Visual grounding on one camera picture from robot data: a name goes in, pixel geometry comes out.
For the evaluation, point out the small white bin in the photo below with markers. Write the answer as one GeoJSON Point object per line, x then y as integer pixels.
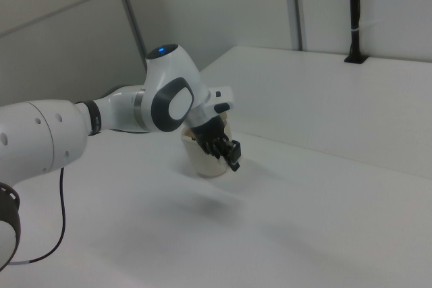
{"type": "Point", "coordinates": [206, 166]}

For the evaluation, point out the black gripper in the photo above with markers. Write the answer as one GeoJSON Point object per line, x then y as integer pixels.
{"type": "Point", "coordinates": [211, 131]}

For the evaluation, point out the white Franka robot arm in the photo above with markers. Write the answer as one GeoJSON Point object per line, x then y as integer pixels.
{"type": "Point", "coordinates": [40, 133]}

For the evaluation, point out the black pole with base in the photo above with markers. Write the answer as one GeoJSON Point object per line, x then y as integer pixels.
{"type": "Point", "coordinates": [353, 4]}

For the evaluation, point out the grey partition post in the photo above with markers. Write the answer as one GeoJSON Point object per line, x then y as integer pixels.
{"type": "Point", "coordinates": [297, 8]}
{"type": "Point", "coordinates": [133, 25]}

